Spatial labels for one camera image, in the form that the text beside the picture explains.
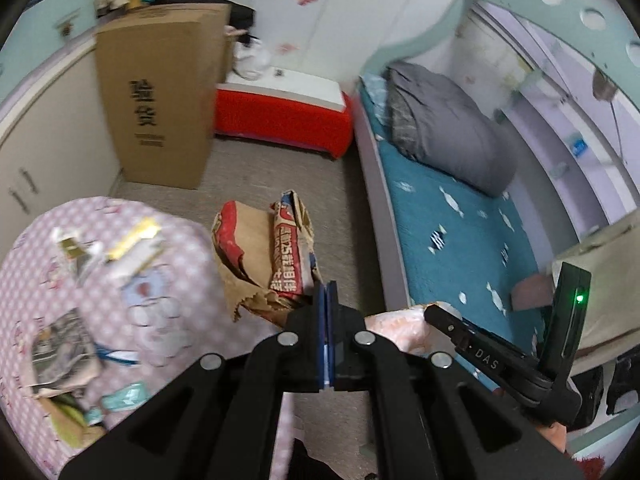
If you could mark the white flattened carton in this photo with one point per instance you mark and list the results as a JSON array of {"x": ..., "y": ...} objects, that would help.
[{"x": 142, "y": 260}]

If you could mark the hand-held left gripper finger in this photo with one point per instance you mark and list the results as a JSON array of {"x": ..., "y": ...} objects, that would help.
[
  {"x": 320, "y": 332},
  {"x": 331, "y": 332}
]

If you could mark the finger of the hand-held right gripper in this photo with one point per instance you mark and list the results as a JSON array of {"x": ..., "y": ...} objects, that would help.
[{"x": 480, "y": 355}]

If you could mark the white low cabinet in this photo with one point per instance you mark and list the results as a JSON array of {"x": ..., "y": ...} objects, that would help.
[{"x": 60, "y": 125}]

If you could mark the pine cone ornament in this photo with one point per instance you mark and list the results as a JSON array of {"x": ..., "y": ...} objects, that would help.
[{"x": 64, "y": 28}]

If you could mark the brown hanging ornament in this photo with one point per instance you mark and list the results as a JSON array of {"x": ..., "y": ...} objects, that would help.
[{"x": 603, "y": 85}]

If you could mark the black bag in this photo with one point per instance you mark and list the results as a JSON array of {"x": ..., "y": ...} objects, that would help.
[{"x": 240, "y": 15}]

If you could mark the crumpled newspaper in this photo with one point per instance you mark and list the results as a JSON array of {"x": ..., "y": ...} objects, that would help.
[{"x": 65, "y": 345}]

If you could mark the torn gold foil wrapper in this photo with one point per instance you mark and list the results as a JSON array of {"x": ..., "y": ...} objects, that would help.
[{"x": 75, "y": 250}]

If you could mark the pink cushion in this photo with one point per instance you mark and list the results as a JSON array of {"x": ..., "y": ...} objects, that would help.
[{"x": 532, "y": 292}]

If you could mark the blue wall sticker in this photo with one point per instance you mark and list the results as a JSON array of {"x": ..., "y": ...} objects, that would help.
[{"x": 579, "y": 145}]

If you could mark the white plastic bag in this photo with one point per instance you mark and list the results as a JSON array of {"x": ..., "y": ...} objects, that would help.
[{"x": 252, "y": 60}]

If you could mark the beige pillow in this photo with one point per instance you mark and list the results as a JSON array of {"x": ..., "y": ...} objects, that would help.
[{"x": 610, "y": 280}]

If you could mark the red storage box white lid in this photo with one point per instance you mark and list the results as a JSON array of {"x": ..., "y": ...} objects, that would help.
[{"x": 280, "y": 120}]

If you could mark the teal wall cabinet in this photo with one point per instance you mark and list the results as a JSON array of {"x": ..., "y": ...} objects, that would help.
[{"x": 40, "y": 20}]

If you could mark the brown paper bag red print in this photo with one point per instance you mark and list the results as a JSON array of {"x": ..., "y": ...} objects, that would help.
[{"x": 250, "y": 240}]

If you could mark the grey folded duvet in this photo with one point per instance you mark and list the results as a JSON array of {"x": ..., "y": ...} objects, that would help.
[{"x": 450, "y": 130}]

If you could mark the crumpled brown paper scrap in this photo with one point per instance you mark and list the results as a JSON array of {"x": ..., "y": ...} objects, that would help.
[{"x": 70, "y": 425}]

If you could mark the teal pillow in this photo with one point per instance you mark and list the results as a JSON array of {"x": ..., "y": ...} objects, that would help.
[{"x": 375, "y": 105}]

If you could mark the pink checkered tablecloth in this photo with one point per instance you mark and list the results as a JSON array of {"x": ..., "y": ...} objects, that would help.
[{"x": 165, "y": 355}]

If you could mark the pink fluffy blanket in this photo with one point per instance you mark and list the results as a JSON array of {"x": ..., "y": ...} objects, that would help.
[{"x": 400, "y": 330}]

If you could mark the tall brown cardboard box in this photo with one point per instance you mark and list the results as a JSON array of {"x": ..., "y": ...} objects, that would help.
[{"x": 160, "y": 85}]

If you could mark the green plastic packet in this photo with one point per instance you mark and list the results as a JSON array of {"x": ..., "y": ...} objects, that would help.
[{"x": 125, "y": 395}]

